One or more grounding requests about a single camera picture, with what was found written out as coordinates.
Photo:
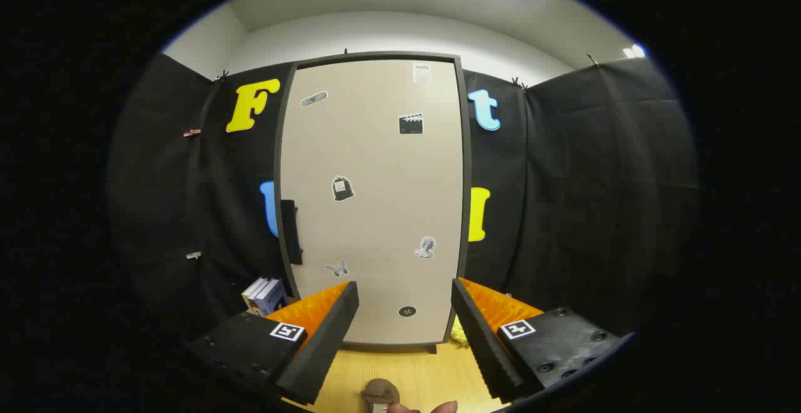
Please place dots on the black backdrop cloth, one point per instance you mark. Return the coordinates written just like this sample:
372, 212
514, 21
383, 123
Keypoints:
594, 181

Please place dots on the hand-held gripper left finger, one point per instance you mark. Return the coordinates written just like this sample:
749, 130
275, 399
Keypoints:
325, 344

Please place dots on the small ceiling light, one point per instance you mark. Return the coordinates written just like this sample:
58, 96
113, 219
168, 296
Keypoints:
633, 50

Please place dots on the grey shoe cabinet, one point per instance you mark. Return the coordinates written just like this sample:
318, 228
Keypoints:
375, 55

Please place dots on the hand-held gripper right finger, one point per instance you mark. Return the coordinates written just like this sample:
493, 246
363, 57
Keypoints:
485, 344

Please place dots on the white book with striped spine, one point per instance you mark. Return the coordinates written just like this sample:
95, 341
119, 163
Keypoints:
252, 291

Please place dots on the brown fuzzy shoe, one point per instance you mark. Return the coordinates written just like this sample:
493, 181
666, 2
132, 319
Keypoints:
378, 391

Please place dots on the yellow pineapple plush toy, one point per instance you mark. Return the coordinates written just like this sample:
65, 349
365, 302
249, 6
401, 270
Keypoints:
460, 335

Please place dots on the copper clip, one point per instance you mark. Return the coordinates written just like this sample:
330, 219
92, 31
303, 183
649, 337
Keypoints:
192, 132

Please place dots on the blue cover book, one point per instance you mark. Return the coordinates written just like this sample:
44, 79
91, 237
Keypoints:
270, 297

